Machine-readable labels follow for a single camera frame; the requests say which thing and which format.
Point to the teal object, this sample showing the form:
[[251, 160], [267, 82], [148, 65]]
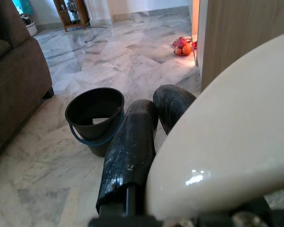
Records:
[[23, 6]]

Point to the white curtain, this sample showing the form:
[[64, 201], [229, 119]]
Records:
[[97, 9]]

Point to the wooden display shelf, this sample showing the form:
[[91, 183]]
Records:
[[71, 14]]

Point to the wooden cabinet panel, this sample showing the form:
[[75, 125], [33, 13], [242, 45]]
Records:
[[239, 35]]

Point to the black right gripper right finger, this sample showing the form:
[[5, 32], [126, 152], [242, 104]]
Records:
[[172, 104]]

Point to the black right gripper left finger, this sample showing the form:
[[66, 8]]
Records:
[[130, 146]]

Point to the brown fabric sofa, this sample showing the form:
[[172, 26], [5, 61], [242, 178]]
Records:
[[14, 82]]

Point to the white round appliance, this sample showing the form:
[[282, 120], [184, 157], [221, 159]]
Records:
[[31, 27]]

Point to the red fruit basket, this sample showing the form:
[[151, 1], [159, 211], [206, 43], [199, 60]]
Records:
[[183, 48]]

